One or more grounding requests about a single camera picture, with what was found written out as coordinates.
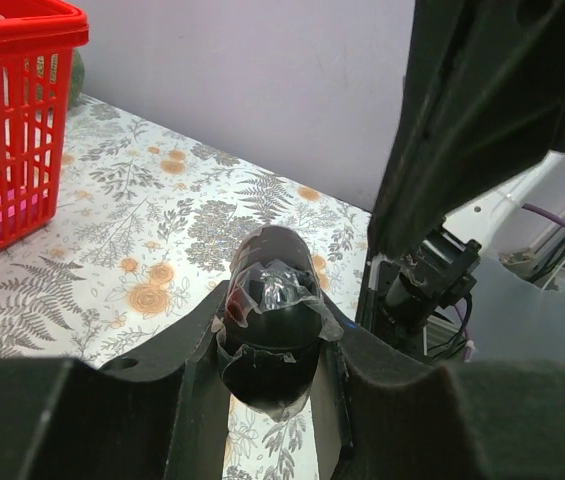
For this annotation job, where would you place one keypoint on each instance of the floral table mat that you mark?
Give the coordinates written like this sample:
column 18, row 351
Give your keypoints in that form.
column 146, row 225

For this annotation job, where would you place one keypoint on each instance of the red plastic shopping basket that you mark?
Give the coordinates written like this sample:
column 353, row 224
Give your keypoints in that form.
column 37, row 39

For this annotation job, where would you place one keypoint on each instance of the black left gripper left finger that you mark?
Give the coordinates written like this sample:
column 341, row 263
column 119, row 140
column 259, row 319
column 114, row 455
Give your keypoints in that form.
column 158, row 411

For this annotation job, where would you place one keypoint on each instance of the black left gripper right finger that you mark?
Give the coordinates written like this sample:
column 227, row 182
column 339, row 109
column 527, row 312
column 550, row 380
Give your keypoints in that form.
column 396, row 418

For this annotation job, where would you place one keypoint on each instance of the green round melon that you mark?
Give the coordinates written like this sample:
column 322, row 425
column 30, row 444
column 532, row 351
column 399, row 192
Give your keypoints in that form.
column 77, row 78

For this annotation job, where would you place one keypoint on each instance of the taped black charging case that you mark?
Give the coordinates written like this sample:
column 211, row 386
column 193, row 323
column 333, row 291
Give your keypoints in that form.
column 273, row 323

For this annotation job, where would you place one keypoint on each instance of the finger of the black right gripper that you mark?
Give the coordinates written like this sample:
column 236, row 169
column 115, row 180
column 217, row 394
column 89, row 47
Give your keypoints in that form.
column 483, row 101

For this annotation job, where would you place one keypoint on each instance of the pink package in basket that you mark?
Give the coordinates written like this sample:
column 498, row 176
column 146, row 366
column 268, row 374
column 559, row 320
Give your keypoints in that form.
column 21, row 210

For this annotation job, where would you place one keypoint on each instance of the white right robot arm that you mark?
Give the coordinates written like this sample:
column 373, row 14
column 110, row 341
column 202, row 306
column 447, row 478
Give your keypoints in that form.
column 512, row 210

